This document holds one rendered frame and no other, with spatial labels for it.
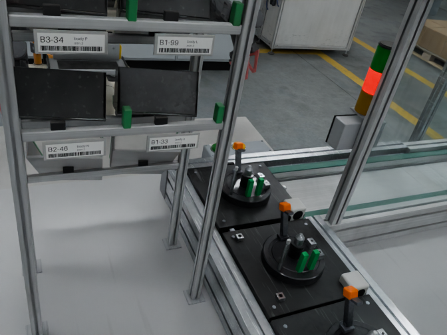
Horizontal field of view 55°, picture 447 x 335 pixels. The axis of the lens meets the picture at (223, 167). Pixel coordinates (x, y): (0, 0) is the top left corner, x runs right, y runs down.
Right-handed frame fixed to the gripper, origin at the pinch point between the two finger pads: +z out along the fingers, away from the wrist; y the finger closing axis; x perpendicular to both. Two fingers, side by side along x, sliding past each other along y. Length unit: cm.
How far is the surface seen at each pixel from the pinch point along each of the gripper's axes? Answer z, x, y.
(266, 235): 27, -17, -61
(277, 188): 25, -15, -42
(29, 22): -29, -13, -100
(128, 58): -3, 187, 200
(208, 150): 13.8, 6.1, -33.8
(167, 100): -13, -16, -82
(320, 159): 29.5, -21.4, -13.9
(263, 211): 25, -14, -53
